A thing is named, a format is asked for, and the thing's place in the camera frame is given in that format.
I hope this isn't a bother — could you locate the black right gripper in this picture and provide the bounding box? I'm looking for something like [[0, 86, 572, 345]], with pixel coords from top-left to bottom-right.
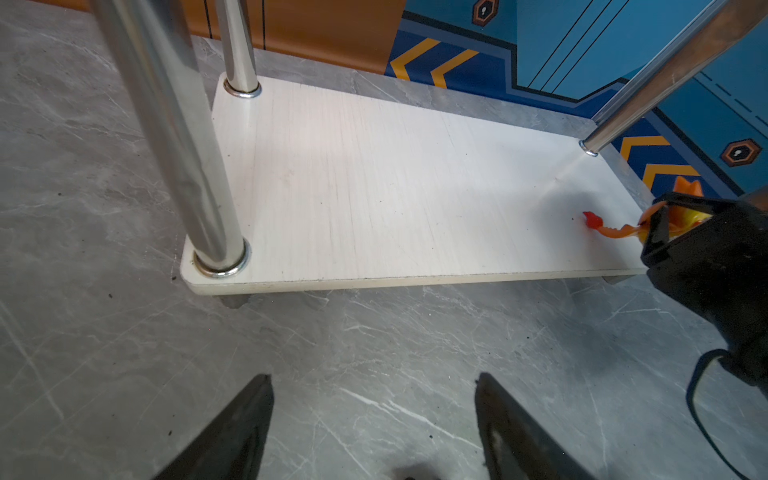
[[641, 193, 767, 390]]

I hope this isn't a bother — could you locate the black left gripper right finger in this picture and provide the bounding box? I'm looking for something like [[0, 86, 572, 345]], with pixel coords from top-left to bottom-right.
[[474, 372, 593, 479]]

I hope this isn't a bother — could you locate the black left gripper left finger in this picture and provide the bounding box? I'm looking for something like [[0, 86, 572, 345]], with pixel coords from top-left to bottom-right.
[[156, 374, 275, 479]]

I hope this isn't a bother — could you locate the orange dragon toy figure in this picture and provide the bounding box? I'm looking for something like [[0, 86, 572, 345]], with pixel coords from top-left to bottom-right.
[[582, 176, 709, 244]]

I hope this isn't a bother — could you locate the white two-tier shelf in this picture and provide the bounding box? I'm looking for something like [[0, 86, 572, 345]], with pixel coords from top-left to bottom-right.
[[91, 1, 767, 295]]

